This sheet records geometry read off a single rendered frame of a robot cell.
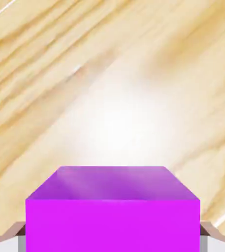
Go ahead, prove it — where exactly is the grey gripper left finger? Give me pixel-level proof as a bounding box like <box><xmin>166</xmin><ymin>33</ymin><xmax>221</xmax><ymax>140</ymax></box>
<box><xmin>0</xmin><ymin>221</ymin><xmax>27</xmax><ymax>252</ymax></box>

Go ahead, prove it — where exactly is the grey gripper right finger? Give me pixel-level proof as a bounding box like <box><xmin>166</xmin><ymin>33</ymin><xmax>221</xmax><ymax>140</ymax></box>
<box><xmin>199</xmin><ymin>220</ymin><xmax>225</xmax><ymax>252</ymax></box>

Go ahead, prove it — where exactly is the small magenta cube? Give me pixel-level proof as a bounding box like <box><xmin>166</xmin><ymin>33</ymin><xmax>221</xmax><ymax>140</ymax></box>
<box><xmin>25</xmin><ymin>165</ymin><xmax>201</xmax><ymax>252</ymax></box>

